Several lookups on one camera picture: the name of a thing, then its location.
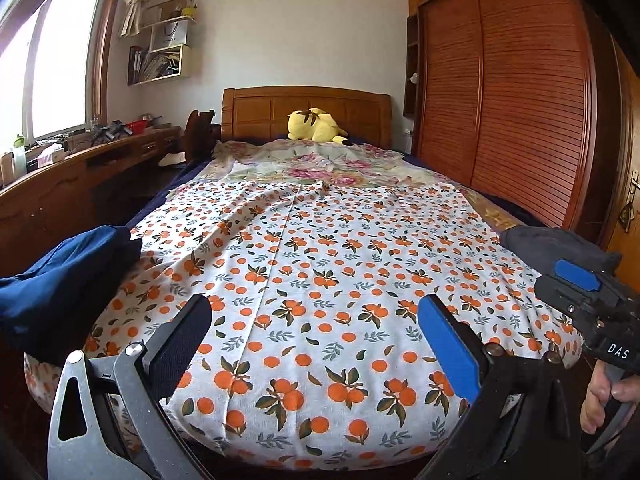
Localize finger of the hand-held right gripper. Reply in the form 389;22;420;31
534;258;626;311

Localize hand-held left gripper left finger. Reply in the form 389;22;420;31
47;294;213;480

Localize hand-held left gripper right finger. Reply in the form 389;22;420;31
417;294;586;480

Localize black jacket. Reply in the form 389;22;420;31
500;226;623;283

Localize person's right hand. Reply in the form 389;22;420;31
580;360;640;436

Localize golden brown cloth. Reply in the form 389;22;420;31
467;192;516;228

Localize dark blue garment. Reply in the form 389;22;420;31
0;225;145;366

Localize bed with orange-print sheet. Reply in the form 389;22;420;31
22;180;586;471

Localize wooden door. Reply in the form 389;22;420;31
597;35;640;261

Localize wooden slatted wardrobe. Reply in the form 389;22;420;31
402;0;608;241

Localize wooden desk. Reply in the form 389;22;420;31
0;125;182;281

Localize wooden chair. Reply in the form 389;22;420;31
181;108;223;161

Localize black devices on desk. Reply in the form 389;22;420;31
92;120;128;143

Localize floral blanket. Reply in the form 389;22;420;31
212;139;451;191

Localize tissue box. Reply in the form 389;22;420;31
36;144;66;166

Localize wooden headboard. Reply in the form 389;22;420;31
221;86;393;153

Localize white bottle with green cap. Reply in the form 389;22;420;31
12;135;28;176

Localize yellow plush toy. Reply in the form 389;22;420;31
287;107;349;145

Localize white paper bag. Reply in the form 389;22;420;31
150;17;190;53

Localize window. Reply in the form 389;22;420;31
0;0;128;161

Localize brass door handle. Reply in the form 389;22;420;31
618;170;640;233

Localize cream wall shelf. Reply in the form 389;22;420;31
127;0;198;86

